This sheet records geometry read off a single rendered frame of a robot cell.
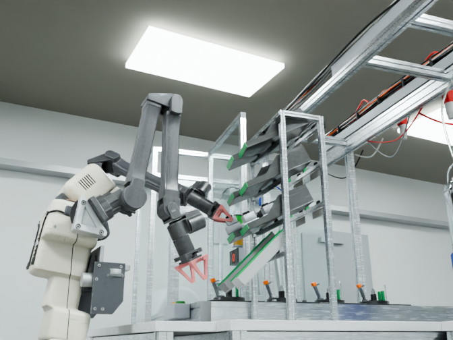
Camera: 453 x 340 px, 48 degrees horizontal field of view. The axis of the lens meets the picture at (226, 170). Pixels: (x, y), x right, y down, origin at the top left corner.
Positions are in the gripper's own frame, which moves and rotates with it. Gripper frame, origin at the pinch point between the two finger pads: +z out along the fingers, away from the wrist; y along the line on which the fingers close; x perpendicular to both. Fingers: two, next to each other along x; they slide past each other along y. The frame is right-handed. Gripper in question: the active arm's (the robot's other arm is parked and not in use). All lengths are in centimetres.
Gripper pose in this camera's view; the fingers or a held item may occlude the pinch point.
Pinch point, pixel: (230, 220)
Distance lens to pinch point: 208.2
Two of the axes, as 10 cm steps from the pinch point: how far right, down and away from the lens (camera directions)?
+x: -5.0, 8.4, -2.0
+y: 0.3, 2.4, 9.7
